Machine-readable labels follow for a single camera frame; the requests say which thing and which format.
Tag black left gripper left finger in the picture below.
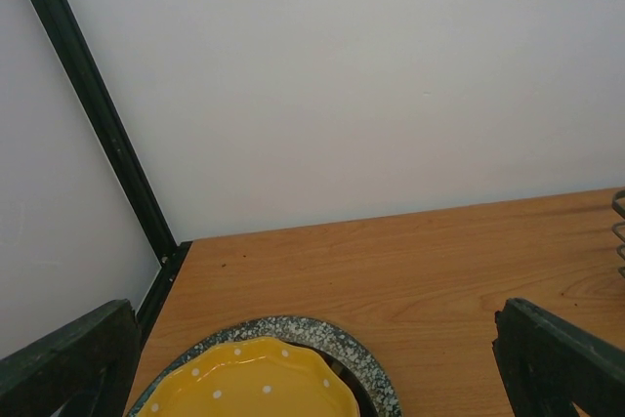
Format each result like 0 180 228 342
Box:
1 300 141 416

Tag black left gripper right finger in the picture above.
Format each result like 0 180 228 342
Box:
492 298 624 416

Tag yellow dotted scalloped plate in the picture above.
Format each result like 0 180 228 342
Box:
129 337 361 416

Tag grey speckled large plate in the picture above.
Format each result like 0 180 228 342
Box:
127 315 402 416

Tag black wire dish rack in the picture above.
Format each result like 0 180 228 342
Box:
611 188 625 260

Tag black left corner post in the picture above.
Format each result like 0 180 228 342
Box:
30 0 190 329

